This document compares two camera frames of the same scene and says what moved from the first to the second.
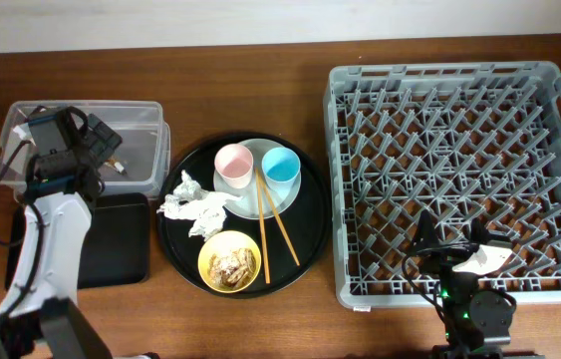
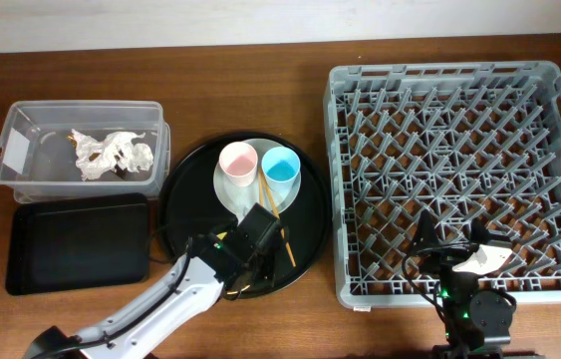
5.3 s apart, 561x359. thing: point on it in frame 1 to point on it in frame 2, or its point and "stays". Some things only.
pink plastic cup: x=234 y=164 stays
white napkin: x=190 y=202 to x=114 y=149
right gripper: x=450 y=255 stays
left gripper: x=104 y=149 to x=269 y=272
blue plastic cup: x=281 y=168 stays
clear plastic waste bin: x=140 y=166 stays
